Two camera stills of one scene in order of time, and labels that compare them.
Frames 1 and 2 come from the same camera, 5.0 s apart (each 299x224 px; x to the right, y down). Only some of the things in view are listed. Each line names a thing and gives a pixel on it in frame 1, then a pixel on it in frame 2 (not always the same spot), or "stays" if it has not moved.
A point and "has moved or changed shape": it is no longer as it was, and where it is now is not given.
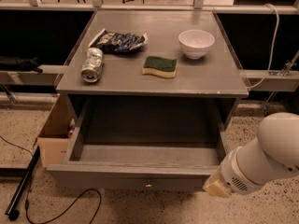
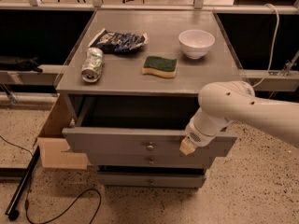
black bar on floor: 11,211 stays
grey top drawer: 142,145 has moved or changed shape
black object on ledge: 17,63 stays
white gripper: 231,174 → 195,135
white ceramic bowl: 195,43 stays
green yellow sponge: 162,66 stays
